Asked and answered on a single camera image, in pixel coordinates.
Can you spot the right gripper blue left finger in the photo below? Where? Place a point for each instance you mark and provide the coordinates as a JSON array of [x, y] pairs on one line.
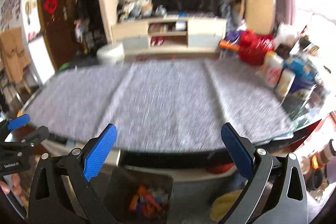
[[97, 150]]

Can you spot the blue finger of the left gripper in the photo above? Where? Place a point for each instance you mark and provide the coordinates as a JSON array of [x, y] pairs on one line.
[[18, 122], [36, 137]]

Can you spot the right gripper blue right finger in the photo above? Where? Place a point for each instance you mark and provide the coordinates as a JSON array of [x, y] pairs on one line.
[[240, 150]]

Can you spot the black trash bin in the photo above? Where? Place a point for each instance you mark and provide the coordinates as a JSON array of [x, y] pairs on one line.
[[138, 197]]

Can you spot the left hand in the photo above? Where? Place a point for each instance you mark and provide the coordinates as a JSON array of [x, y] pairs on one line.
[[14, 193]]

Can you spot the tan hanging coat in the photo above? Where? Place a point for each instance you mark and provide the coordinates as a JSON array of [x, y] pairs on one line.
[[13, 54]]

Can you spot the white yellow bottle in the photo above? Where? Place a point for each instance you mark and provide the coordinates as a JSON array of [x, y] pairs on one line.
[[272, 68]]

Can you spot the grey woven table cloth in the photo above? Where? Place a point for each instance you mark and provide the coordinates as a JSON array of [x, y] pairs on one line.
[[161, 106]]

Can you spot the white round stool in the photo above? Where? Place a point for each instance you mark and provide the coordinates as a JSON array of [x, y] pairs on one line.
[[111, 54]]

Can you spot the red ornamental basket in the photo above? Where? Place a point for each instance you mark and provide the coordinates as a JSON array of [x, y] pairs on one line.
[[253, 47]]

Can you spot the purple bag on floor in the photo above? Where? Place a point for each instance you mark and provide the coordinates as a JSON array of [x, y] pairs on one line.
[[233, 36]]

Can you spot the beige TV cabinet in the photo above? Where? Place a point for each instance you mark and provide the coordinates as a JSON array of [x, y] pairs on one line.
[[170, 35]]

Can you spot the dark brown door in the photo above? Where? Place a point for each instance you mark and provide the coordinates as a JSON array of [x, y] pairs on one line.
[[57, 19]]

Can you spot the orange stick handle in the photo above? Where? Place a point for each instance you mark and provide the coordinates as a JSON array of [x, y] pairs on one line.
[[225, 45]]

